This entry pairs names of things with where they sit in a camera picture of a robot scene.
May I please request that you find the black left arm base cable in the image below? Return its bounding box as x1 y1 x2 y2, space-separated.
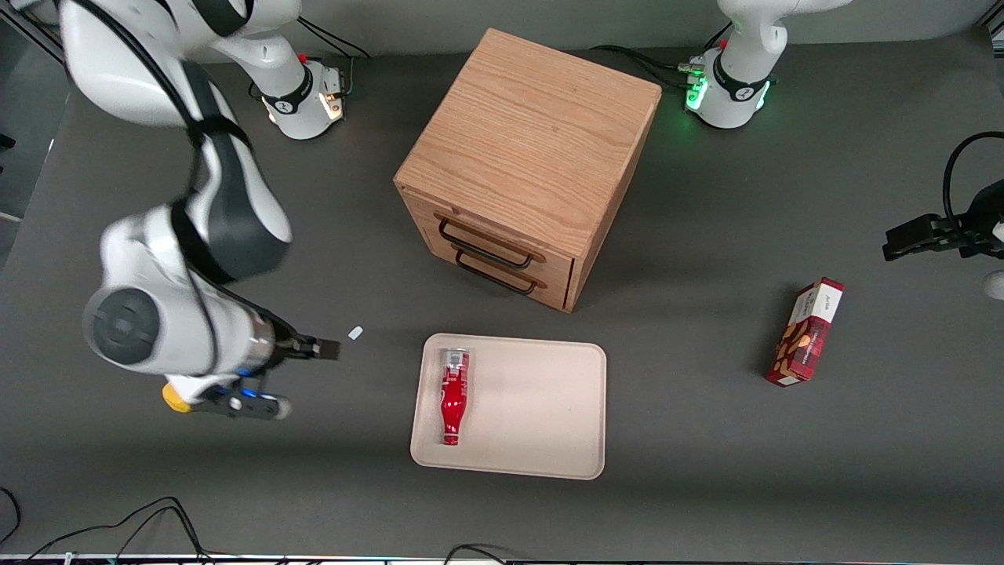
589 24 734 89

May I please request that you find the black metal drawer handle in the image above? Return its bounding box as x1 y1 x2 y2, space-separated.
454 249 543 297
437 217 537 271

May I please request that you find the wooden drawer front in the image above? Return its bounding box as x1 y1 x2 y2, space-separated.
411 195 578 293
420 228 575 310

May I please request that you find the black right arm base cable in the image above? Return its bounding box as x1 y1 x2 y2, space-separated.
293 20 372 62

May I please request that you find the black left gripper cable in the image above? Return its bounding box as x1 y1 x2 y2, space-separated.
943 131 1004 236

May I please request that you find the beige plastic tray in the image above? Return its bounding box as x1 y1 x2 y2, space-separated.
409 333 608 481

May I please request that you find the red coke bottle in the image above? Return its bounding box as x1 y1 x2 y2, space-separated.
438 347 472 447

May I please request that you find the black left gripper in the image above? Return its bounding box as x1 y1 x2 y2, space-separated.
883 179 1004 262

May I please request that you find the red plaid cookie box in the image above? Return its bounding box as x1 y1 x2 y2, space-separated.
765 276 846 388

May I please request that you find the black table edge cable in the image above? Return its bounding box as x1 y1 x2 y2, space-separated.
0 486 22 545
22 496 214 563
442 543 512 565

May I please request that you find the black arm base cable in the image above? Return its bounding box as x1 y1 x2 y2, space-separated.
589 24 734 89
293 20 372 62

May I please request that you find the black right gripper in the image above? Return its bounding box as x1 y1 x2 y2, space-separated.
267 328 343 373

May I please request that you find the wooden drawer cabinet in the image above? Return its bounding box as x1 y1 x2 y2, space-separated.
393 27 663 314

